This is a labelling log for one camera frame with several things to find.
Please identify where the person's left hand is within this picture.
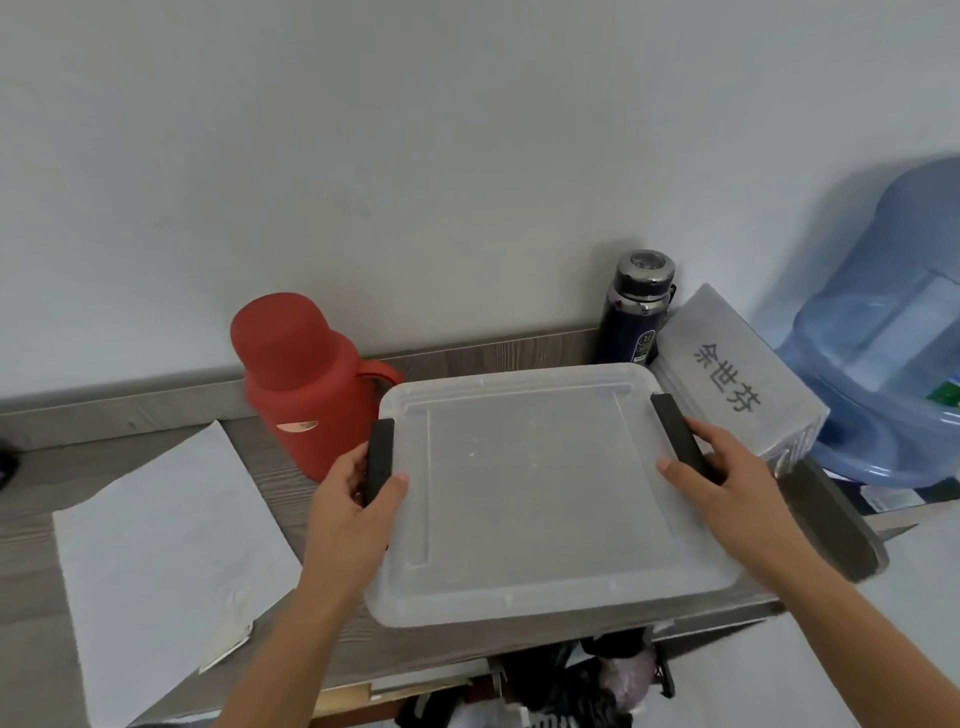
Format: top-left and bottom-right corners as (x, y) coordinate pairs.
(300, 441), (411, 595)

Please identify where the person's right hand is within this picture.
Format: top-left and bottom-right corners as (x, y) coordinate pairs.
(656, 418), (816, 583)

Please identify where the clear plastic storage box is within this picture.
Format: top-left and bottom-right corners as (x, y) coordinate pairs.
(363, 363), (745, 630)

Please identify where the person's left forearm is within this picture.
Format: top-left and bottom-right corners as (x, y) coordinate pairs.
(213, 558), (370, 728)

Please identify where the person's right forearm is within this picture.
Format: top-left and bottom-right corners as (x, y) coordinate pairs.
(748, 541), (960, 728)

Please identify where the grey document file box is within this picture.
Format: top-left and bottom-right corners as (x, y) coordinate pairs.
(649, 282), (831, 478)

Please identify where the red thermos jug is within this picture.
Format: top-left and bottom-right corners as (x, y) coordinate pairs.
(229, 292), (406, 483)

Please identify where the dark blue thermos bottle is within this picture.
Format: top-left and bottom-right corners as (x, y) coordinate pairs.
(596, 249), (678, 367)

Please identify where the pink plastic bag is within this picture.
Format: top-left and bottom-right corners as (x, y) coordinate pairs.
(598, 649), (660, 712)

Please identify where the white paper sheet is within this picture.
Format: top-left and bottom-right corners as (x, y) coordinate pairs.
(51, 420), (304, 727)

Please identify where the blue water jug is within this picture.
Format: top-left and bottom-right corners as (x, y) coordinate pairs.
(774, 155), (960, 490)

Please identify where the black bag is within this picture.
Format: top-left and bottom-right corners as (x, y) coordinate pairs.
(396, 628), (678, 728)

